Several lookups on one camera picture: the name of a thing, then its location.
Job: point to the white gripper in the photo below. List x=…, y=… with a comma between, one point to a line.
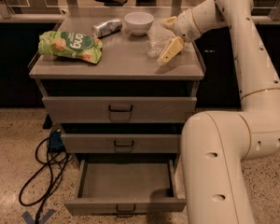
x=185, y=24

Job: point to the clear plastic water bottle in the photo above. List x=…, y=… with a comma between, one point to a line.
x=156, y=46

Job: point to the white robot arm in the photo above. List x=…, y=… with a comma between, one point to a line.
x=214, y=143

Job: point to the grey metal drawer cabinet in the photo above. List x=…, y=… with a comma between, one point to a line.
x=125, y=70

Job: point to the top grey drawer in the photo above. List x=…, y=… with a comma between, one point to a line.
x=119, y=109

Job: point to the grey drawer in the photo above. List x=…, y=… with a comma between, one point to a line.
x=119, y=109
x=121, y=143
x=125, y=186

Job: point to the middle grey drawer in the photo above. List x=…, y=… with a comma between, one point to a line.
x=121, y=143

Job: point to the bottom grey drawer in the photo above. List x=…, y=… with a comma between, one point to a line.
x=125, y=186

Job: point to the white ceramic bowl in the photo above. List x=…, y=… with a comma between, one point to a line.
x=138, y=23

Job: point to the silver soda can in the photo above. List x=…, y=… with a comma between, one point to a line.
x=106, y=28

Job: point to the black chair armrest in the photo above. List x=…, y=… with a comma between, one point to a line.
x=113, y=3

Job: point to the green snack bag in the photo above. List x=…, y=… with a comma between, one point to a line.
x=87, y=48

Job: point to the blue power box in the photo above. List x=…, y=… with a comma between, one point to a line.
x=55, y=142

